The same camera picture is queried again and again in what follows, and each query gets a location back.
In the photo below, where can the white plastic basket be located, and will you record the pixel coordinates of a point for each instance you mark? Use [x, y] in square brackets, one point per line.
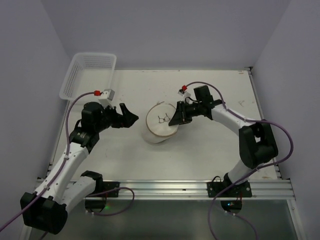
[88, 72]

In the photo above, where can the aluminium rail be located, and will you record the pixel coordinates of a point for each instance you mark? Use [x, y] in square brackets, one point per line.
[261, 114]
[197, 189]

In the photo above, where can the aluminium right side rail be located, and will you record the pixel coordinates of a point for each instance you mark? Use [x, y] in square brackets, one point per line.
[261, 114]

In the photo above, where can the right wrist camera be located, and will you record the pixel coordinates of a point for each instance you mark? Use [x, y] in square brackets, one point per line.
[183, 92]

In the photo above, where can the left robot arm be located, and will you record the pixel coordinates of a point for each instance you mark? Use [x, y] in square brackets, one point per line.
[48, 207]

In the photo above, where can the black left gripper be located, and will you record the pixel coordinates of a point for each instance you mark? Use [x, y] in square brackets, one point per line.
[118, 118]

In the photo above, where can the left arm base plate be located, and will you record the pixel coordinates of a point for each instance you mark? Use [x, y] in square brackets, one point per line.
[106, 189]

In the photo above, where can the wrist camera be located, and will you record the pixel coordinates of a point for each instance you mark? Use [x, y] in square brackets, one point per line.
[106, 97]
[183, 92]

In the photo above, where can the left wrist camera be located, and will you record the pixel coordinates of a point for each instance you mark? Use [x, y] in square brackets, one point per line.
[106, 97]

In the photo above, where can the aluminium front rail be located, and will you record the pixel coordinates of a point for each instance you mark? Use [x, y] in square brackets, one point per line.
[197, 189]

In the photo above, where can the white mesh laundry bag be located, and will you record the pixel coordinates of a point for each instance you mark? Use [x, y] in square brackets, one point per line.
[156, 127]

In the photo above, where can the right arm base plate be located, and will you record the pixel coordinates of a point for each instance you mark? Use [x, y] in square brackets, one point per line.
[241, 190]

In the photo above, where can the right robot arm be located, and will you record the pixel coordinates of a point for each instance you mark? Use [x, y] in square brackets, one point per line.
[257, 144]

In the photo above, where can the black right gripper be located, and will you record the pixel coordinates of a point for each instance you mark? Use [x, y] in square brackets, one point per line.
[185, 113]

